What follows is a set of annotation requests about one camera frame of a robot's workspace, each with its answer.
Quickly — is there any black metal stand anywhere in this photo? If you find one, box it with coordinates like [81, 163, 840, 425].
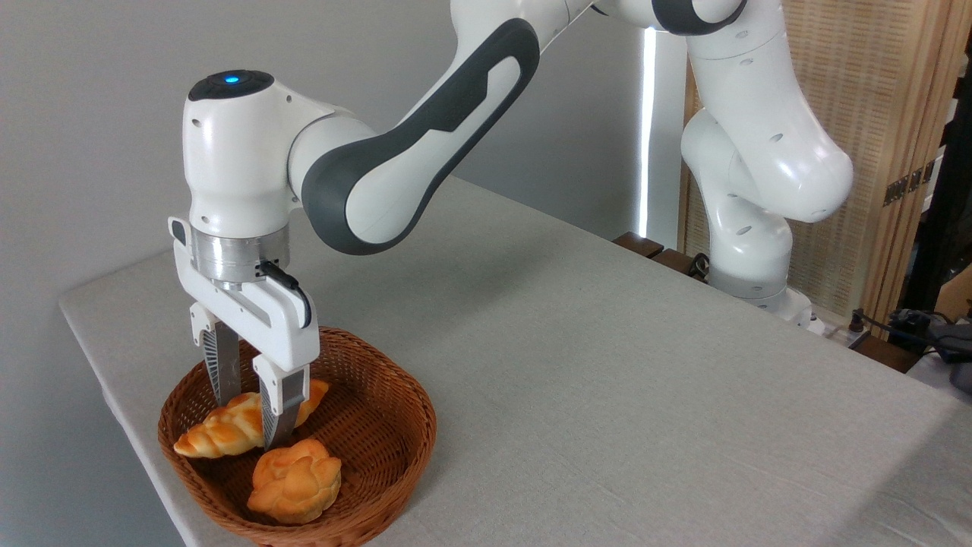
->
[904, 38, 972, 312]

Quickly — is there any brown wicker basket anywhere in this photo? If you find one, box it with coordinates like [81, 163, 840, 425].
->
[157, 325, 437, 547]

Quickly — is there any round knotted bread roll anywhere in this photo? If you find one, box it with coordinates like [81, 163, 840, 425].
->
[247, 438, 342, 525]

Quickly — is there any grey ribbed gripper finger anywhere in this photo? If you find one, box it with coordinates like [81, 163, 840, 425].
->
[190, 302, 242, 407]
[253, 353, 311, 449]

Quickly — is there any black cables and power adapter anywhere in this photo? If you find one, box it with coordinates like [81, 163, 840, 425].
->
[849, 308, 972, 396]

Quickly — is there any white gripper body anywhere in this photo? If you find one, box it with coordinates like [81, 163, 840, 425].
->
[169, 217, 321, 373]

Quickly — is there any long braided bread loaf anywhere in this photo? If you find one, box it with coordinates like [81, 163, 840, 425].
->
[173, 378, 330, 459]

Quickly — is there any light grey tablecloth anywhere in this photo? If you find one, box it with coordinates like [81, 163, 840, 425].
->
[58, 176, 972, 547]

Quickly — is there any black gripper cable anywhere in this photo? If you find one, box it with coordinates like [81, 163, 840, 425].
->
[258, 261, 313, 329]

